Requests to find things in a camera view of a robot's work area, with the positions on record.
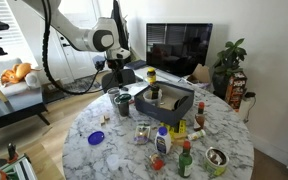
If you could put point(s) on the yellow lid vitamin bottle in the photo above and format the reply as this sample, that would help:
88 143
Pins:
151 76

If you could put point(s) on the brown sauce bottle red cap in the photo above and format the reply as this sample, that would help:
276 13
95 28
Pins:
199 120

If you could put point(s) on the grey rug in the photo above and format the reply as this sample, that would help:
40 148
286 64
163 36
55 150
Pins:
80 83

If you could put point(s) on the yellow package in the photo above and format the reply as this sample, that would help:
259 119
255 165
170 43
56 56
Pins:
180 128

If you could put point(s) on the small wooden block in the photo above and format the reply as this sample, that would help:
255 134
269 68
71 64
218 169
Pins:
107 117
102 120

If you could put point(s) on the white bottle blue cap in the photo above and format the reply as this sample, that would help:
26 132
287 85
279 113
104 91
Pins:
163 143

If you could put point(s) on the black flat screen television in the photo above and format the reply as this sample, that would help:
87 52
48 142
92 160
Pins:
179 46

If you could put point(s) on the white panel door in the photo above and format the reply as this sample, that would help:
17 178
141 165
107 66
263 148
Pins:
80 63

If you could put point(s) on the white cup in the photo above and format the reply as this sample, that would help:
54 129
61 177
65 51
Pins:
147 96

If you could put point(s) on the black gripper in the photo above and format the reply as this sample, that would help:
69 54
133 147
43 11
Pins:
116 66

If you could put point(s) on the black office chair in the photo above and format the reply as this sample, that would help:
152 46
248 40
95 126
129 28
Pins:
129 77

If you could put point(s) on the white floor device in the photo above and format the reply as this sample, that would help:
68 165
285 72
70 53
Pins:
245 108

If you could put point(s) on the dark grey laptop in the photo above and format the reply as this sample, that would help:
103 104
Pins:
136 64

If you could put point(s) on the black television remote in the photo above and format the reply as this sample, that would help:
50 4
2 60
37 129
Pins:
124 88

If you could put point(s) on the dark coffee table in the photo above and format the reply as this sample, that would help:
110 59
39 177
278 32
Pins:
10 111

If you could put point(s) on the black round object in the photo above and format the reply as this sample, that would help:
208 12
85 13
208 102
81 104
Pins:
180 102

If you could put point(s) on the white television stand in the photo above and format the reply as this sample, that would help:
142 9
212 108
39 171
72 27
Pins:
164 76

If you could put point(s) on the green white striped box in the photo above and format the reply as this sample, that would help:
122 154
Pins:
17 170

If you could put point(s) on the green potted plant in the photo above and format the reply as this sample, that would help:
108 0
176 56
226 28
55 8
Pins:
229 58

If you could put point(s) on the white paper sheet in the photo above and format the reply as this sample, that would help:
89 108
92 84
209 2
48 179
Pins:
138 89

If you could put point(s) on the green glass bottle red cap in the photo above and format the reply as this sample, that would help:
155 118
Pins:
185 165

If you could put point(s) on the dark plastic cup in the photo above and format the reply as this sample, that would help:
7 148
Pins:
123 110

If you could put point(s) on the white window blinds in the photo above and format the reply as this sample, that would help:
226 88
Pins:
0 13

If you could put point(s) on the purple top snack pouch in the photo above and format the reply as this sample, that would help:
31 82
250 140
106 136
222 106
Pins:
141 135

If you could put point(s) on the black hanging coat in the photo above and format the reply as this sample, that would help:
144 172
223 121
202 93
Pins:
122 23

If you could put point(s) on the orange plush toy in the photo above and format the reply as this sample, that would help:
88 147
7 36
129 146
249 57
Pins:
17 72

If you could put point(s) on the open green tin can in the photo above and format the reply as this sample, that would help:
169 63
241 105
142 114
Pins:
214 168

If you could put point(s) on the small cardboard floor box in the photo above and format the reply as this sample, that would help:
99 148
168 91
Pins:
53 87

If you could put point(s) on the blue round lid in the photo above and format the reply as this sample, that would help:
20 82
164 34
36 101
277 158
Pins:
96 138

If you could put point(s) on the clear plastic cup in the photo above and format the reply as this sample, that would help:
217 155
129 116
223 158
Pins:
113 163

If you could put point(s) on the black power adapter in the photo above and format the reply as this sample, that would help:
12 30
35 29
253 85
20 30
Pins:
249 95

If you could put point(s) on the black tool red band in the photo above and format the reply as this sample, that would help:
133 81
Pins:
11 150

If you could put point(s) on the orange game box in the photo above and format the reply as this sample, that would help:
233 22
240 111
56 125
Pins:
235 90

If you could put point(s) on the small white bottle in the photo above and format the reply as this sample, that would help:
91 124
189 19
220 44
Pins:
195 135

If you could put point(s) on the small jar red cap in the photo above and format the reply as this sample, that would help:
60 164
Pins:
157 164

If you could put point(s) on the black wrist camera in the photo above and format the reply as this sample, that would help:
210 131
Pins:
99 62

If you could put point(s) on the navy cardboard box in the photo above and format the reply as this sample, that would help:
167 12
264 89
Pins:
160 115

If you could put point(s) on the open cardboard box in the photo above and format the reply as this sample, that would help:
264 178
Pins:
201 74

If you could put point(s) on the black yellow bottle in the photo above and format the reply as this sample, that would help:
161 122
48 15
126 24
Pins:
154 91

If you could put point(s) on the silver tin can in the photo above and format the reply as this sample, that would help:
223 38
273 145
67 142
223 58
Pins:
112 96

